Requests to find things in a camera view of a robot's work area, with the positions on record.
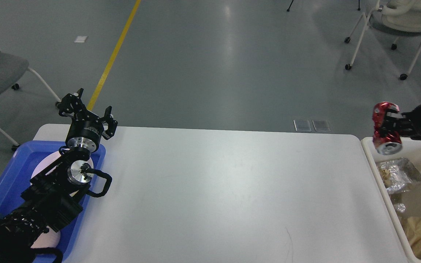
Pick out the metal floor plate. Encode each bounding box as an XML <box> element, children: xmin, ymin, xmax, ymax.
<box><xmin>293</xmin><ymin>119</ymin><xmax>312</xmax><ymax>133</ymax></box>
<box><xmin>312</xmin><ymin>119</ymin><xmax>331</xmax><ymax>132</ymax></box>

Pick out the white office chair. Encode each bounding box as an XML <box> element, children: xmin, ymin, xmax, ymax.
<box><xmin>344</xmin><ymin>0</ymin><xmax>421</xmax><ymax>80</ymax></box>

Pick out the right metal floor plate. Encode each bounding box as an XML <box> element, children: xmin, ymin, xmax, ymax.
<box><xmin>312</xmin><ymin>119</ymin><xmax>331</xmax><ymax>132</ymax></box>

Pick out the left metal floor plate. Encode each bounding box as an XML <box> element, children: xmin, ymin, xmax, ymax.
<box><xmin>293</xmin><ymin>119</ymin><xmax>312</xmax><ymax>133</ymax></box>

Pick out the blue plastic tray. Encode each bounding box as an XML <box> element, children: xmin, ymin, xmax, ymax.
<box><xmin>0</xmin><ymin>140</ymin><xmax>90</xmax><ymax>263</ymax></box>

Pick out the aluminium foil tray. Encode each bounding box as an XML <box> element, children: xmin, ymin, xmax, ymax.
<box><xmin>376</xmin><ymin>157</ymin><xmax>421</xmax><ymax>196</ymax></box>

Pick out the pink plate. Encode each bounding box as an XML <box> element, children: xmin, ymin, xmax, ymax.
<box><xmin>31</xmin><ymin>150</ymin><xmax>94</xmax><ymax>185</ymax></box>

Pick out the red can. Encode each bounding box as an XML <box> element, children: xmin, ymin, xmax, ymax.
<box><xmin>372</xmin><ymin>102</ymin><xmax>403</xmax><ymax>155</ymax></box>

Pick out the crumpled brown paper ball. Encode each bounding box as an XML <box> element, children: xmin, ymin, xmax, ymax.
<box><xmin>379</xmin><ymin>168</ymin><xmax>393</xmax><ymax>188</ymax></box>

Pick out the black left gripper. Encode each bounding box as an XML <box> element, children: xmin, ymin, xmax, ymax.
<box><xmin>58</xmin><ymin>88</ymin><xmax>118</xmax><ymax>153</ymax></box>

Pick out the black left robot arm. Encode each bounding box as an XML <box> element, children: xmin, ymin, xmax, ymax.
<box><xmin>0</xmin><ymin>88</ymin><xmax>118</xmax><ymax>263</ymax></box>

